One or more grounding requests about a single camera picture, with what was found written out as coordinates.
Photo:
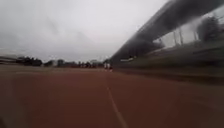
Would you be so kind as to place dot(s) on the red running track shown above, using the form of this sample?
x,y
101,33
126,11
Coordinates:
x,y
66,100

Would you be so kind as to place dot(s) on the grey roofed grandstand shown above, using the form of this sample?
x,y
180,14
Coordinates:
x,y
173,20

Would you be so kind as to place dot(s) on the row of distant trees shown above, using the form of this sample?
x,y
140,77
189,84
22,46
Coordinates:
x,y
30,61

